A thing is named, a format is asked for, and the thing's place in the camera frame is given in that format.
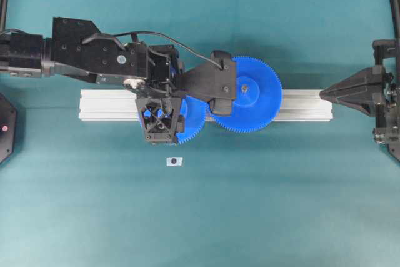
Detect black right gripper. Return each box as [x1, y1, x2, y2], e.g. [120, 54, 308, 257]
[320, 39, 399, 146]

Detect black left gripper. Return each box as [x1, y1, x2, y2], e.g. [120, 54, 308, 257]
[126, 44, 185, 144]

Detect small blue gear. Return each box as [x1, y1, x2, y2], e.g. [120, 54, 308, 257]
[157, 95, 207, 146]

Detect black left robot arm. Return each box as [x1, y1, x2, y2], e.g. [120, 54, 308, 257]
[1, 18, 185, 144]

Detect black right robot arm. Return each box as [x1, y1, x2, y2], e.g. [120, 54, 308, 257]
[319, 39, 399, 159]

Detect large blue gear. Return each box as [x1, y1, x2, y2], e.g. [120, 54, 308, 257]
[212, 56, 283, 133]

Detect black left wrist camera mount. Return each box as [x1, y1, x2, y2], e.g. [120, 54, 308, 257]
[176, 51, 237, 116]

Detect black camera cable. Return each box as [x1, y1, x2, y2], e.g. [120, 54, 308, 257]
[82, 31, 226, 69]

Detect silver aluminium extrusion rail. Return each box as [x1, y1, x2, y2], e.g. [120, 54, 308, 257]
[79, 89, 333, 122]

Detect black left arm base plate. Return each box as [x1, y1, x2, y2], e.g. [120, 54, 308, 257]
[0, 94, 18, 163]

